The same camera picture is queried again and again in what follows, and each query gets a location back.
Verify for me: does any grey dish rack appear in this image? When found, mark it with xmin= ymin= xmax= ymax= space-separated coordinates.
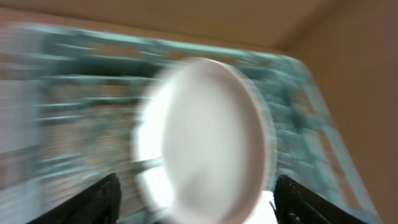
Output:
xmin=1 ymin=24 xmax=381 ymax=223

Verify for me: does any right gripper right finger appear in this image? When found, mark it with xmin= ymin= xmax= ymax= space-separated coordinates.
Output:
xmin=274 ymin=175 xmax=366 ymax=224

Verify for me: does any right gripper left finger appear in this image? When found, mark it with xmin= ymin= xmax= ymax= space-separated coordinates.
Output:
xmin=27 ymin=173 xmax=121 ymax=224

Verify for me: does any large white plate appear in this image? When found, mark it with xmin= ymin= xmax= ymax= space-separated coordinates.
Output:
xmin=131 ymin=57 xmax=276 ymax=223

